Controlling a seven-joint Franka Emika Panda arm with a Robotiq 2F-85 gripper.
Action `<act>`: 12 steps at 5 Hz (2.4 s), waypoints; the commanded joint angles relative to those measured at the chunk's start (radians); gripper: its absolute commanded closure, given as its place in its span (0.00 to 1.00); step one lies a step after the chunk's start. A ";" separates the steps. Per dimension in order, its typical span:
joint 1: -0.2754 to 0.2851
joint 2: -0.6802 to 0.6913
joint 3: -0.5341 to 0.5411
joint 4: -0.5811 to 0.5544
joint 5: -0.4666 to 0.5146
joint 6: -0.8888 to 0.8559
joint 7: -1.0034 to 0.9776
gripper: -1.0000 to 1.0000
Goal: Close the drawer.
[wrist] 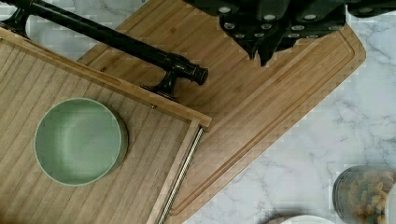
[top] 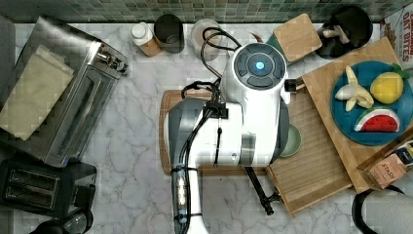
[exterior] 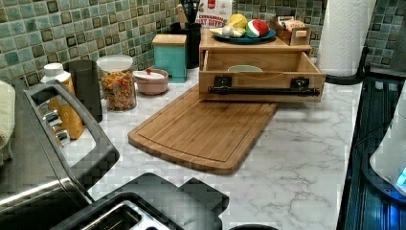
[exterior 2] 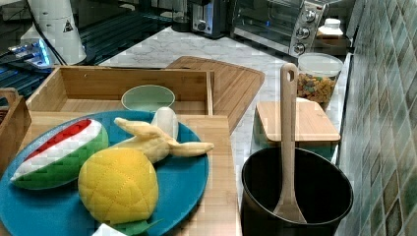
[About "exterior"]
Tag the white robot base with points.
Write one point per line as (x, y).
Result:
(385, 168)

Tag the cream cloth towel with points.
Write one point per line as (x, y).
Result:
(7, 120)

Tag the white toy garlic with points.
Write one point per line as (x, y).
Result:
(228, 31)

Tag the pale green bowl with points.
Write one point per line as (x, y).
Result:
(244, 68)

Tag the small wooden tea box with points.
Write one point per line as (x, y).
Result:
(290, 30)

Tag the teal canister with wooden lid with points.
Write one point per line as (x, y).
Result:
(170, 55)

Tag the wooden drawer cabinet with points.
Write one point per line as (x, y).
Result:
(211, 43)

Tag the black paper towel holder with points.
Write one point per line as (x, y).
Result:
(363, 69)

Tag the orange bottle with white cap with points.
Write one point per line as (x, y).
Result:
(71, 121)

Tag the black cylinder container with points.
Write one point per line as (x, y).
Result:
(84, 74)

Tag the pink bowl with white lid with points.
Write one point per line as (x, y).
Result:
(151, 81)

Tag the black utensil holder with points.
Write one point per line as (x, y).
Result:
(193, 33)

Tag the wooden drawer with black handle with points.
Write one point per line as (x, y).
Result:
(288, 78)

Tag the blue plate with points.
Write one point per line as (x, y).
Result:
(245, 39)

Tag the cinnamon oat bites box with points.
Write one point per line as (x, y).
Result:
(213, 13)

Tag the glass jar of pasta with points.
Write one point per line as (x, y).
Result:
(117, 82)

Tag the black toaster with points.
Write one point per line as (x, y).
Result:
(150, 202)

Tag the yellow toy lemon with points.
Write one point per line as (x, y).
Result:
(237, 20)

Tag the white paper towel roll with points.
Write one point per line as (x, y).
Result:
(346, 24)

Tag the red green toy watermelon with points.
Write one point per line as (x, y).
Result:
(257, 28)

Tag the bamboo cutting board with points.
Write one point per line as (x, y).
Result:
(212, 137)

